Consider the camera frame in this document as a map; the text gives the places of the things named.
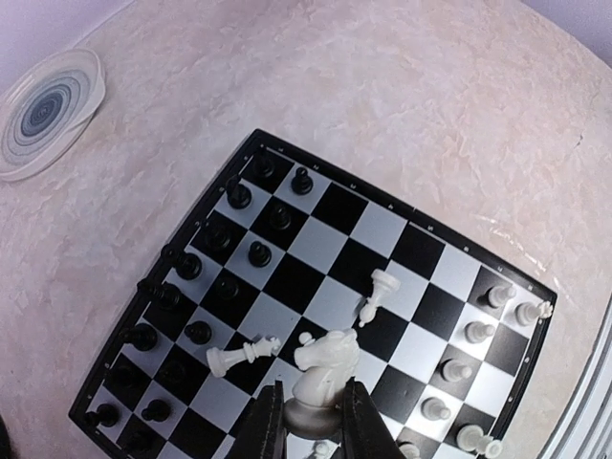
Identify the white pawn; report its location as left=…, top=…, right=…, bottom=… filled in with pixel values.
left=487, top=286, right=516, bottom=308
left=298, top=332, right=315, bottom=346
left=421, top=397, right=451, bottom=421
left=465, top=321, right=496, bottom=344
left=399, top=443, right=421, bottom=459
left=455, top=425, right=485, bottom=451
left=441, top=359, right=473, bottom=383

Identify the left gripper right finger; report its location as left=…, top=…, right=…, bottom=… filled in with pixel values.
left=341, top=378, right=404, bottom=459

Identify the white rook corner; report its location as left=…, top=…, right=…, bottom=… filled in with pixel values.
left=514, top=301, right=554, bottom=326

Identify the black white chess board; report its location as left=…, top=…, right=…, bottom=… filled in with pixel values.
left=69, top=129, right=557, bottom=458

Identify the white knight piece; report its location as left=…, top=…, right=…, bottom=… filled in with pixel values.
left=283, top=328, right=360, bottom=440

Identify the white lying piece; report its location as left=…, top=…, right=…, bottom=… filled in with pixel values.
left=206, top=337, right=281, bottom=378

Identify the white bishop piece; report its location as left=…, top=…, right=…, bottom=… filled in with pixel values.
left=359, top=269, right=401, bottom=328

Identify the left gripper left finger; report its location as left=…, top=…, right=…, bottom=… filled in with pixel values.
left=229, top=380, right=287, bottom=459

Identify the front aluminium rail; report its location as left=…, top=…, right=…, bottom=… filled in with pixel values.
left=539, top=308, right=612, bottom=459

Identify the white lying pawn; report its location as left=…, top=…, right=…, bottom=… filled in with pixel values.
left=298, top=332, right=315, bottom=346

